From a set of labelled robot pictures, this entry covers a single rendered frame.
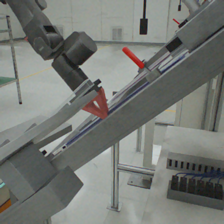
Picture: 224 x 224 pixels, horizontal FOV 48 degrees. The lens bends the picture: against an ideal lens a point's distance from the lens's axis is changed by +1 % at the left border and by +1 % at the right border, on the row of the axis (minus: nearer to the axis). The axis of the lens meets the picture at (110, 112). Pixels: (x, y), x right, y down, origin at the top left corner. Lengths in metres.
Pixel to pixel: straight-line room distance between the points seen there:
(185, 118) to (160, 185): 1.27
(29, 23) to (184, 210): 0.67
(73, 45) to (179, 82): 0.28
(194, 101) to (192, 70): 1.55
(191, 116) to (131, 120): 1.56
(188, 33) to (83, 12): 9.68
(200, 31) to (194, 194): 0.48
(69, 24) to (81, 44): 9.83
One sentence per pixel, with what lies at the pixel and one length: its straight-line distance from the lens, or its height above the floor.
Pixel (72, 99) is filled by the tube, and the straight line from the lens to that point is 0.35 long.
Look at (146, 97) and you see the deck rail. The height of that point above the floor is 0.99.
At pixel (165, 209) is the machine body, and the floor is 0.62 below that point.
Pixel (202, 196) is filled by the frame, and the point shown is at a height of 0.65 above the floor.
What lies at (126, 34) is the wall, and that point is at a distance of 9.66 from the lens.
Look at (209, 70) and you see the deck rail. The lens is 0.51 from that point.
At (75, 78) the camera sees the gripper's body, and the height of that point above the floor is 1.00.
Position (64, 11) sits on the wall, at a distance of 10.51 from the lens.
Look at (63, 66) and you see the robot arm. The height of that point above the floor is 1.03.
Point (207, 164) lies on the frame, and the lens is 0.96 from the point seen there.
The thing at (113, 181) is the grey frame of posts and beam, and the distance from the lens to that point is 1.58.
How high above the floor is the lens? 1.16
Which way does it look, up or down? 22 degrees down
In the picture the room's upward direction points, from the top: straight up
